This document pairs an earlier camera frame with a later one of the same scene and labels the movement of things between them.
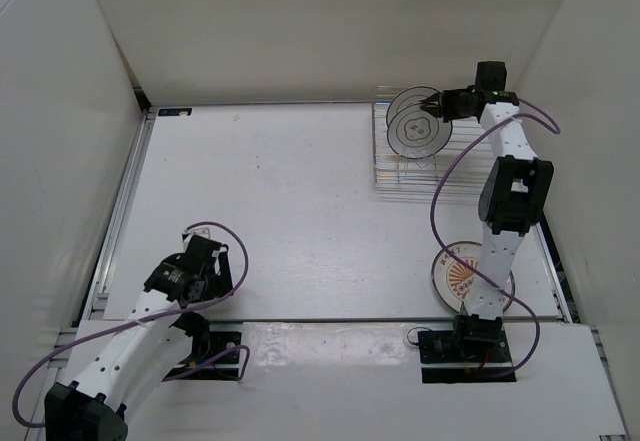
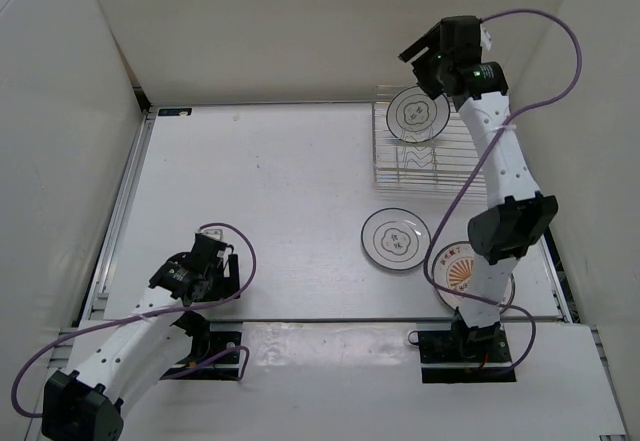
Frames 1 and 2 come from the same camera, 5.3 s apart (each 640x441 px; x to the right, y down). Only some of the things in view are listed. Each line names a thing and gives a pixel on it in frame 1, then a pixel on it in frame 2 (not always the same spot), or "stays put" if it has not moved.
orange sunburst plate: x=452 y=279 stays put
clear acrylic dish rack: x=397 y=176 stays put
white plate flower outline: x=416 y=133 to x=396 y=239
